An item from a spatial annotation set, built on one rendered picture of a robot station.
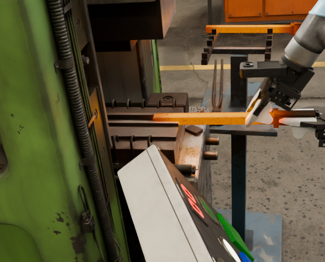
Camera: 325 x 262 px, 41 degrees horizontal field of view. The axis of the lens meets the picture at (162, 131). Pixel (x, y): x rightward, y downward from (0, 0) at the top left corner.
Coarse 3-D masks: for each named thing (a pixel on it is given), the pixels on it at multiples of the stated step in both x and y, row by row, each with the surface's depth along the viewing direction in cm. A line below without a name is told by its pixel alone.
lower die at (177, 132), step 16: (112, 112) 127; (128, 112) 126; (144, 112) 125; (160, 112) 124; (176, 112) 123; (112, 128) 119; (128, 128) 119; (144, 128) 118; (160, 128) 117; (176, 128) 116; (112, 144) 115; (128, 144) 114; (144, 144) 113; (160, 144) 112; (176, 144) 114; (112, 160) 115; (128, 160) 114; (176, 160) 114
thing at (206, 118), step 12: (276, 108) 115; (156, 120) 119; (168, 120) 118; (180, 120) 118; (192, 120) 117; (204, 120) 116; (216, 120) 116; (228, 120) 115; (240, 120) 115; (276, 120) 112
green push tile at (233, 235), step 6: (222, 216) 79; (222, 222) 78; (228, 222) 81; (228, 228) 76; (234, 228) 83; (228, 234) 75; (234, 234) 77; (234, 240) 74; (240, 240) 79; (240, 246) 75; (246, 252) 76; (252, 258) 78
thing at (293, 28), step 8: (280, 24) 165; (288, 24) 164; (296, 24) 161; (208, 32) 171; (224, 32) 169; (232, 32) 168; (240, 32) 168; (248, 32) 167; (256, 32) 166; (264, 32) 165; (280, 32) 164; (288, 32) 163
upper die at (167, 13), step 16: (160, 0) 90; (96, 16) 94; (112, 16) 94; (128, 16) 93; (144, 16) 93; (160, 16) 92; (96, 32) 96; (112, 32) 96; (128, 32) 95; (144, 32) 94; (160, 32) 94
